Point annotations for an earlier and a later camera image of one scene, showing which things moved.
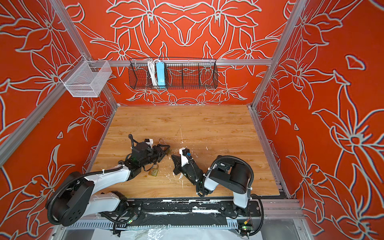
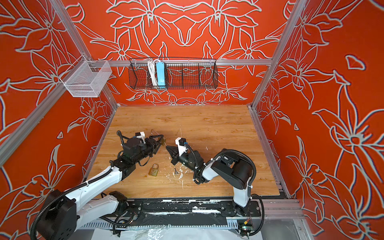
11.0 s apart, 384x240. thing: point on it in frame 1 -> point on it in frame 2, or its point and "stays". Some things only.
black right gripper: x=177 y=161 -> x=174 y=151
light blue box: x=160 y=74 stays
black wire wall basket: x=180 y=74 stays
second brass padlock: x=154 y=171 stays
